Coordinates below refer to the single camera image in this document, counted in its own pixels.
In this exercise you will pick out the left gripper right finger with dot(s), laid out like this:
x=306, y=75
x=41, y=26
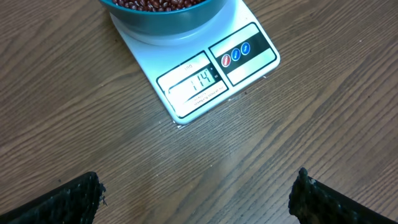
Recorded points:
x=312, y=202

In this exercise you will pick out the white digital kitchen scale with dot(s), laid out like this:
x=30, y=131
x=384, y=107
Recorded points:
x=195, y=71

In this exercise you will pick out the teal metal bowl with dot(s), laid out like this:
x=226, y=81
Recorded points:
x=166, y=23

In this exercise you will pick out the red beans in bowl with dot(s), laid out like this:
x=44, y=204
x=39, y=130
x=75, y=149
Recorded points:
x=156, y=5

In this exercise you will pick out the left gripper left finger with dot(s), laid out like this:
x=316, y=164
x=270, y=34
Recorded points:
x=75, y=202

